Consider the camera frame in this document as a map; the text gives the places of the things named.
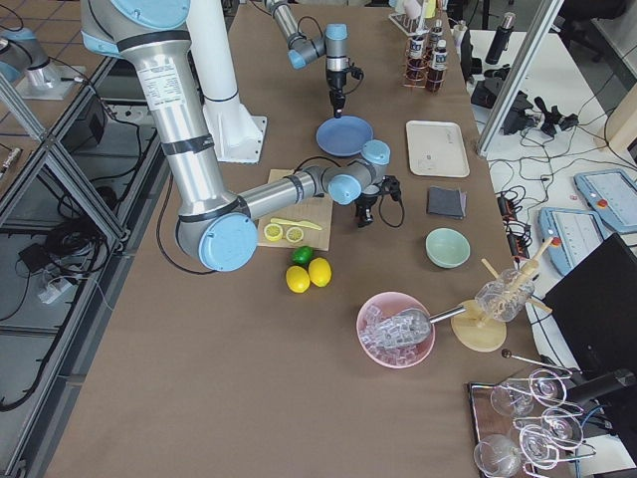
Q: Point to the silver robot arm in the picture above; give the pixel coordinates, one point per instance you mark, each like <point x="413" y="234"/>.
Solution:
<point x="332" y="43"/>
<point x="181" y="55"/>

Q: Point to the yellow lemon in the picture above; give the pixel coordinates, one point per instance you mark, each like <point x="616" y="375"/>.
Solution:
<point x="320" y="272"/>
<point x="297" y="279"/>

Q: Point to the lemon half slice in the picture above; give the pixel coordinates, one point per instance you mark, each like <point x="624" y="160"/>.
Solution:
<point x="273" y="232"/>
<point x="295" y="234"/>

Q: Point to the wine glass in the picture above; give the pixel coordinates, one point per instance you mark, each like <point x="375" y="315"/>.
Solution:
<point x="537" y="448"/>
<point x="561" y="427"/>
<point x="497" y="456"/>
<point x="547" y="387"/>
<point x="512" y="399"/>

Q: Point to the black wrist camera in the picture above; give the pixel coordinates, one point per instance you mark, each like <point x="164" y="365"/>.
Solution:
<point x="391" y="186"/>
<point x="356" y="72"/>

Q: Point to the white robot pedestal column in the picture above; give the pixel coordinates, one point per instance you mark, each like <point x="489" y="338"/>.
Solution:
<point x="238" y="135"/>

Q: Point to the black power strip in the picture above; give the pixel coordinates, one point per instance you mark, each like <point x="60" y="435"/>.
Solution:
<point x="518" y="233"/>

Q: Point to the yellow plastic knife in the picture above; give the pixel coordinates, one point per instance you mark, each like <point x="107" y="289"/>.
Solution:
<point x="302" y="223"/>

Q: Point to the metal ice scoop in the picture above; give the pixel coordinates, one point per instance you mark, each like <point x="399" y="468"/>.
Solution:
<point x="438" y="315"/>

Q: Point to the aluminium frame post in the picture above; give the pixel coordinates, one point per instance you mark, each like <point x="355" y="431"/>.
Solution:
<point x="540" y="25"/>

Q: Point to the cream rabbit tray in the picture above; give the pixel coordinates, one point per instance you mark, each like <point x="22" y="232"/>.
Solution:
<point x="436" y="148"/>

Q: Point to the green lime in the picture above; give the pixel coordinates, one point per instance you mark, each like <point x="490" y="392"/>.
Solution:
<point x="303" y="255"/>

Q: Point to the copper wire bottle rack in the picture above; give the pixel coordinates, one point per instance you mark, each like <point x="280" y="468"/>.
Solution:
<point x="427" y="54"/>

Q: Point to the blue teach pendant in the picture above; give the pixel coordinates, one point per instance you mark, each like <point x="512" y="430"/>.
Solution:
<point x="579" y="232"/>
<point x="612" y="195"/>

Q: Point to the black computer monitor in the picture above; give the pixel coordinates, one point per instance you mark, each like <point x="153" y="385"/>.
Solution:
<point x="594" y="306"/>

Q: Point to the glass mug on stand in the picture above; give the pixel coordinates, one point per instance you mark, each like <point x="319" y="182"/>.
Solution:
<point x="503" y="298"/>

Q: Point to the mint green bowl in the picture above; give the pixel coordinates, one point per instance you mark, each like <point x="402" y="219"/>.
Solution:
<point x="447" y="248"/>

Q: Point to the blue plate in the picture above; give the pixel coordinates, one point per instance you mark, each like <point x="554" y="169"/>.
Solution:
<point x="344" y="136"/>

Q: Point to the dark tea bottle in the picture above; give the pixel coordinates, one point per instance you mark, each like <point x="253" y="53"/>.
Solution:
<point x="436" y="33"/>
<point x="416" y="64"/>
<point x="438" y="64"/>

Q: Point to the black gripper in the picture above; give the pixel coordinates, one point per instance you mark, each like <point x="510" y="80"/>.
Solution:
<point x="367" y="201"/>
<point x="335" y="81"/>

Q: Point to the black thermos bottle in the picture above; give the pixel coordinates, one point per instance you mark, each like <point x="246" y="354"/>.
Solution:
<point x="501" y="38"/>

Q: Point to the grey folded cloth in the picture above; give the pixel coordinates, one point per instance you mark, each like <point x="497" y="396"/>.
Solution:
<point x="447" y="202"/>

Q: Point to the wooden cup tree stand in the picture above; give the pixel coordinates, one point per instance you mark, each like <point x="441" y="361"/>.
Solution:
<point x="475" y="329"/>

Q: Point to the pink bowl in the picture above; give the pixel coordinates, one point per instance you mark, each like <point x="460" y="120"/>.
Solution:
<point x="376" y="310"/>

